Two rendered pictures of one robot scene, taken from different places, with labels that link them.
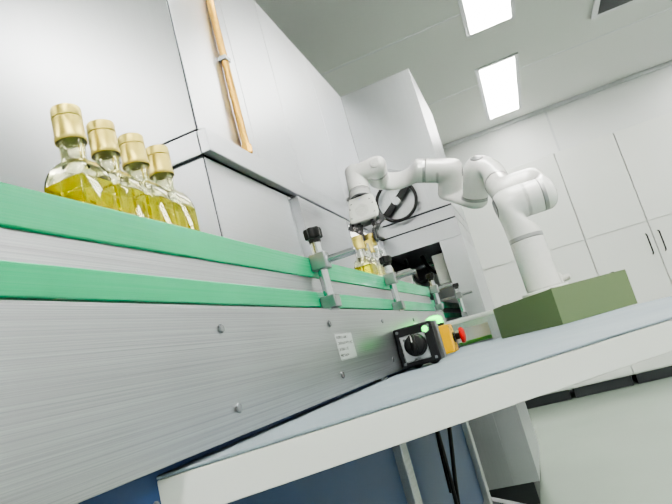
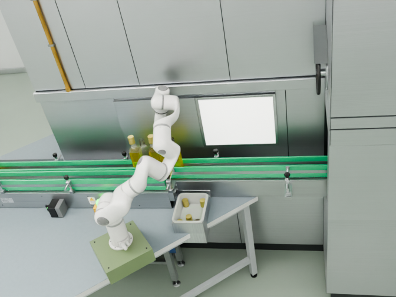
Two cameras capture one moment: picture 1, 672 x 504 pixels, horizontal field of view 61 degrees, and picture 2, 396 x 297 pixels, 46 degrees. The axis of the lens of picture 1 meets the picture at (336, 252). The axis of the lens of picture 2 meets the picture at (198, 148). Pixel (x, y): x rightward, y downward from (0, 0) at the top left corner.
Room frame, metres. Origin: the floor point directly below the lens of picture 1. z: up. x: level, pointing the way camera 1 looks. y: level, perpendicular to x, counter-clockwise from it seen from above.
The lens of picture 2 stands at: (2.05, -2.23, 2.62)
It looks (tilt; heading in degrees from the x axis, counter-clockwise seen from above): 37 degrees down; 89
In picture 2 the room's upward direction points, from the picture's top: 11 degrees counter-clockwise
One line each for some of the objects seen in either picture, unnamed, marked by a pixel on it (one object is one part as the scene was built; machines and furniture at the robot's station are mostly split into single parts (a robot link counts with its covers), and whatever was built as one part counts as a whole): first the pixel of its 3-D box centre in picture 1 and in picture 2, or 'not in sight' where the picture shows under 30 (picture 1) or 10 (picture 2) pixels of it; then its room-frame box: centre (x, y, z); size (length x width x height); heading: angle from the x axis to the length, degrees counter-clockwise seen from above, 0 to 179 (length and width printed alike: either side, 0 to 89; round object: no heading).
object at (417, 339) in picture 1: (414, 345); not in sight; (1.14, -0.10, 0.79); 0.04 x 0.03 x 0.04; 73
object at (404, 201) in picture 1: (397, 201); (321, 72); (2.72, -0.35, 1.49); 0.21 x 0.05 x 0.21; 73
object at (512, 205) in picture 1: (520, 212); (109, 210); (1.59, -0.53, 1.07); 0.13 x 0.10 x 0.16; 80
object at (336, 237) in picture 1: (352, 262); (196, 122); (2.10, -0.05, 1.15); 0.90 x 0.03 x 0.34; 163
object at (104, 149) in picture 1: (120, 228); not in sight; (0.67, 0.25, 1.02); 0.06 x 0.06 x 0.28; 73
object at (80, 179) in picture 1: (85, 221); not in sight; (0.61, 0.26, 1.02); 0.06 x 0.06 x 0.28; 73
